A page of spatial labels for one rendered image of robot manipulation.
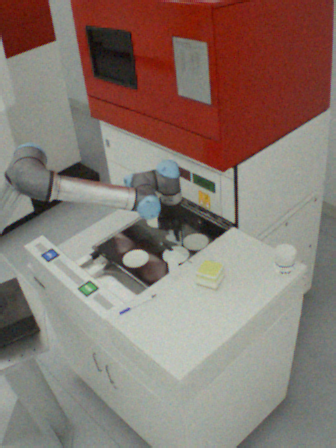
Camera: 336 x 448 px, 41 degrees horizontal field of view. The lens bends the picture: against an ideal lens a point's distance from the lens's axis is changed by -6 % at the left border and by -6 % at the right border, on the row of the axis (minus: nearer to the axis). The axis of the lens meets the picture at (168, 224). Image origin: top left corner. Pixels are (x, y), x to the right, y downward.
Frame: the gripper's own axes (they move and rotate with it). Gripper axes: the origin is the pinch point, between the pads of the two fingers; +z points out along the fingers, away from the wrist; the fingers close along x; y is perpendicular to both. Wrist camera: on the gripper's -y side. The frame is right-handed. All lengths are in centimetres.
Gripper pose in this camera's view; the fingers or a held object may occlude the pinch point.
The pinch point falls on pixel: (181, 243)
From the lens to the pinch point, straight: 181.5
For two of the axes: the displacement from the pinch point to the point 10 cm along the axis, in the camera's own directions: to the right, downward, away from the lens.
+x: -2.9, 6.1, -7.4
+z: 1.0, 7.9, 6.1
